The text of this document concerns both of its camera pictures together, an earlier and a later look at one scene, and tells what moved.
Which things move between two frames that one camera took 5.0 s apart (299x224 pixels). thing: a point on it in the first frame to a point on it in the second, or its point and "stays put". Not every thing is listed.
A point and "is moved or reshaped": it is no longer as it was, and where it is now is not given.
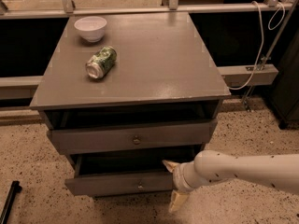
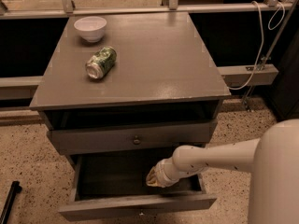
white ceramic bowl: x=91 y=27 stays put
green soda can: x=101 y=63 stays put
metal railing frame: x=27 y=87 stays put
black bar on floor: x=15 y=189 stays put
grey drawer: x=125 y=174 is moved or reshaped
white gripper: x=178 y=178 to x=161 y=173
